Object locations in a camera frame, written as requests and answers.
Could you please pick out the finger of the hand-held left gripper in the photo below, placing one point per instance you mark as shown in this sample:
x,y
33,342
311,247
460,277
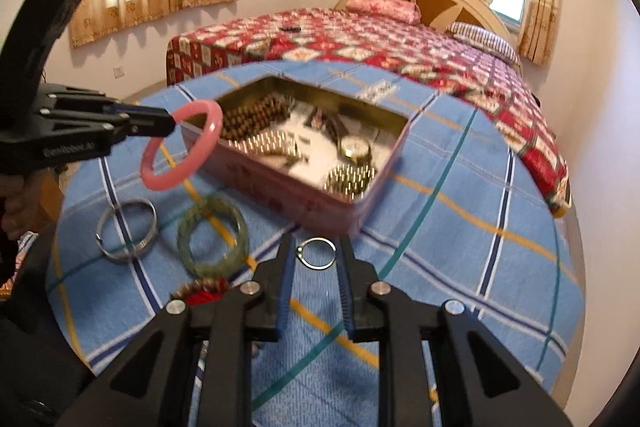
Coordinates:
x,y
145,111
150,127

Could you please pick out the green jade bangle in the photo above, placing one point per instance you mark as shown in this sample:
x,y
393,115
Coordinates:
x,y
210,267

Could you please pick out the pink tin box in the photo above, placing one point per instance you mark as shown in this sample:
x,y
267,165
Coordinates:
x,y
280,197

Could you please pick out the wall socket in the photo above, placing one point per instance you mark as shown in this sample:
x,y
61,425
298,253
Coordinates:
x,y
119,72

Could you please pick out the pink bangle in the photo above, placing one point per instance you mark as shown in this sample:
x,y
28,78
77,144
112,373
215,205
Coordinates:
x,y
150,173

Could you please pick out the pink pillow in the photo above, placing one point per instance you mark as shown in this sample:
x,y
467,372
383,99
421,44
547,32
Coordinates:
x,y
382,9

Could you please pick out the wide silver bangle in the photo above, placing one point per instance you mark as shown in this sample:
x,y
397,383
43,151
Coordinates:
x,y
127,256

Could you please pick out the cream arched headboard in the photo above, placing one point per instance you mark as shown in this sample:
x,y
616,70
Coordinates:
x,y
450,4

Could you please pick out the striped pillow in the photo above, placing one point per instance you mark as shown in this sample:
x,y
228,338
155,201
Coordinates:
x,y
482,41

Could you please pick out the blue plaid tablecloth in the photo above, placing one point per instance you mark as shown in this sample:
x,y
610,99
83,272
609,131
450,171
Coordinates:
x,y
450,257

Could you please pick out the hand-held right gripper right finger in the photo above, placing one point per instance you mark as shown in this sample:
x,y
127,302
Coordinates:
x,y
350,292

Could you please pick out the gold wristwatch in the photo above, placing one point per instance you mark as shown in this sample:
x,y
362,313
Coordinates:
x,y
355,149

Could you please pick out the person's left hand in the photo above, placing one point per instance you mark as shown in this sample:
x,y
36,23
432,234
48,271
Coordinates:
x,y
14,209

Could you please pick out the red patterned bedspread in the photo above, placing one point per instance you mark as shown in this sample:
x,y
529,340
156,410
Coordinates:
x,y
400,42

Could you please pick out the small black object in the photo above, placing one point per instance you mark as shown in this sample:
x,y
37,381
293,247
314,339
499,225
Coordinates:
x,y
290,29

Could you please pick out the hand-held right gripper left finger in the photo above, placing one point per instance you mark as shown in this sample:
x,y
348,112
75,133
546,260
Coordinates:
x,y
280,292

